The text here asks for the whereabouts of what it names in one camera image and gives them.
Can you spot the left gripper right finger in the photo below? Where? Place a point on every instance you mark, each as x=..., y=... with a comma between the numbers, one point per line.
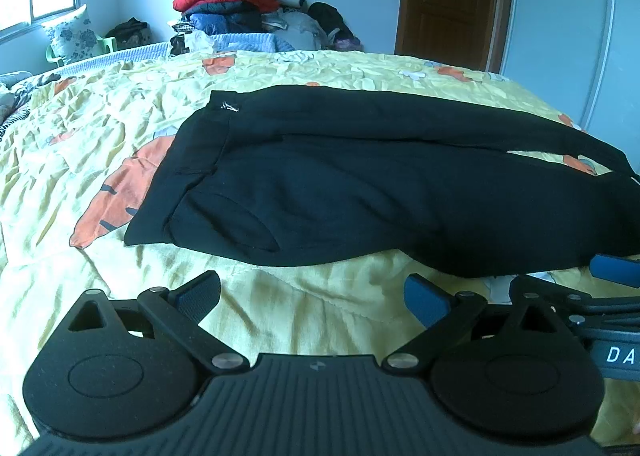
x=505, y=371

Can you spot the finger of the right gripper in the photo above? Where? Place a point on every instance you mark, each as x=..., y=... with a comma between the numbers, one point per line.
x=617, y=270
x=606, y=313

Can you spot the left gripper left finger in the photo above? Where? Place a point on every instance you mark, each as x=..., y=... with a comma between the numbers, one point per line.
x=115, y=369

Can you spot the black pants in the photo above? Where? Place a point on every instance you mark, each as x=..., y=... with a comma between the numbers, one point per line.
x=304, y=175

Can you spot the yellow floral bed quilt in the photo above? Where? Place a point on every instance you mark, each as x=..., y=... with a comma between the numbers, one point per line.
x=77, y=170

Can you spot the white sliding wardrobe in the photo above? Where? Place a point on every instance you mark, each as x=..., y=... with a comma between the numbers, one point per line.
x=582, y=58

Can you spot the green plastic chair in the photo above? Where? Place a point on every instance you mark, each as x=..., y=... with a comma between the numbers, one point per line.
x=106, y=46

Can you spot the floral pillow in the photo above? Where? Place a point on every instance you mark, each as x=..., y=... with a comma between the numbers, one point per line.
x=72, y=38

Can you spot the black bag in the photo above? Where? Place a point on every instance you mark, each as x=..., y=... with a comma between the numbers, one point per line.
x=131, y=34

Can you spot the pile of clothes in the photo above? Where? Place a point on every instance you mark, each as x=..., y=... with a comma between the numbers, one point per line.
x=270, y=26

